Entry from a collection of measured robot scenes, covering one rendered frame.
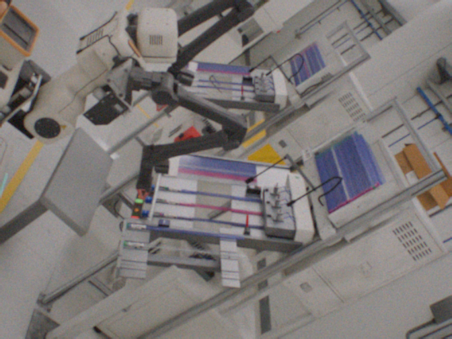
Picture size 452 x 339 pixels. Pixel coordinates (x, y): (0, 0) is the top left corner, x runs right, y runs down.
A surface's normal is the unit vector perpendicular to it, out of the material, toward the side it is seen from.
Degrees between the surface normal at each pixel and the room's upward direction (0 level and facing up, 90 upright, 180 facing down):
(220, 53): 90
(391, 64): 90
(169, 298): 90
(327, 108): 90
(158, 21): 48
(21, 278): 0
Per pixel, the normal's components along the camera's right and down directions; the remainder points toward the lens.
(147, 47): 0.11, 0.64
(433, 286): -0.61, -0.67
